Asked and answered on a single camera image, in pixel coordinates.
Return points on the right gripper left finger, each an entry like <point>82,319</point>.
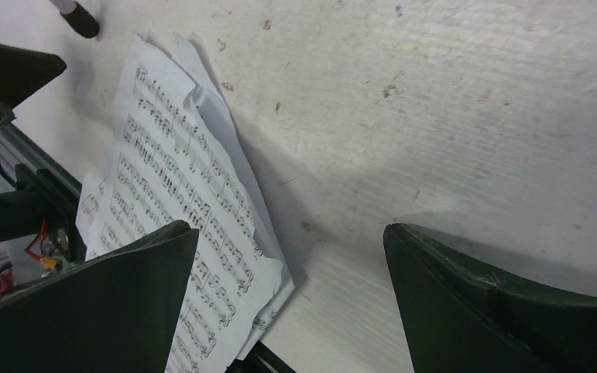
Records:
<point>115,313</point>

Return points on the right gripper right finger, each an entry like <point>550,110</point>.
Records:
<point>460,314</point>

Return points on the lilac perforated music stand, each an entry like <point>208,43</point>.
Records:
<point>78,18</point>

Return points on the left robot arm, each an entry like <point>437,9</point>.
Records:
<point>27,208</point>

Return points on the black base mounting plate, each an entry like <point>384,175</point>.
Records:
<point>64,202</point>

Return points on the lower sheet music page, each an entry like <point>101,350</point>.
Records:
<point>236,154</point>

